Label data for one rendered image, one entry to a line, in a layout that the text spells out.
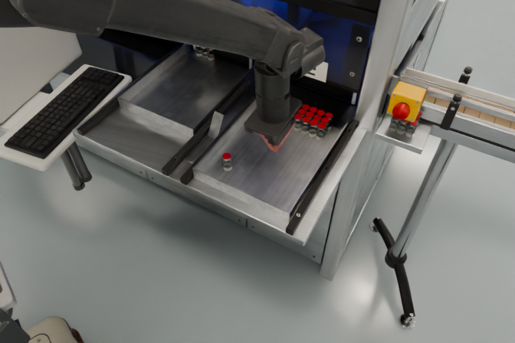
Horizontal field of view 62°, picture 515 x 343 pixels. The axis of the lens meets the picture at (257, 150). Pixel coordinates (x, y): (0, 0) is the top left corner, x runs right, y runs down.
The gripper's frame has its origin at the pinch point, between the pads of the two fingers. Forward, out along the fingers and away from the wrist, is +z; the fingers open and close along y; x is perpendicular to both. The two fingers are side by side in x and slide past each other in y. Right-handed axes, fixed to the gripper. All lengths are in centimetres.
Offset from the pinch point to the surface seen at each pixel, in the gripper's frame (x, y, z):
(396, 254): -28, 47, 96
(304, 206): -5.7, 3.0, 20.0
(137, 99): 53, 14, 21
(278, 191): 2.0, 5.1, 21.7
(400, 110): -16.3, 32.9, 11.1
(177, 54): 55, 36, 20
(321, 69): 5.9, 36.2, 8.8
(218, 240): 44, 24, 110
